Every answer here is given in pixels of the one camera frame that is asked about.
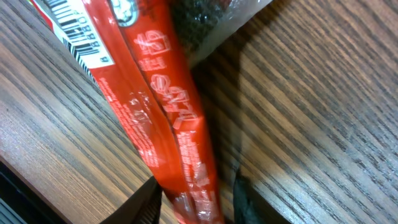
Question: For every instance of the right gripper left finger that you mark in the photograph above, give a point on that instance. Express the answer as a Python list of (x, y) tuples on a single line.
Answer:
[(143, 207)]

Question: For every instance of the green snack bag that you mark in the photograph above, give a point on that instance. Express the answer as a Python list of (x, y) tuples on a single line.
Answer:
[(203, 25)]

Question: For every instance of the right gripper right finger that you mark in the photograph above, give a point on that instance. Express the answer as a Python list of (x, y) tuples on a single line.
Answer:
[(250, 207)]

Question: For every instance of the red stick sachet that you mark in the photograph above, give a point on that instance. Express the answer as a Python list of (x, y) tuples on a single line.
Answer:
[(131, 50)]

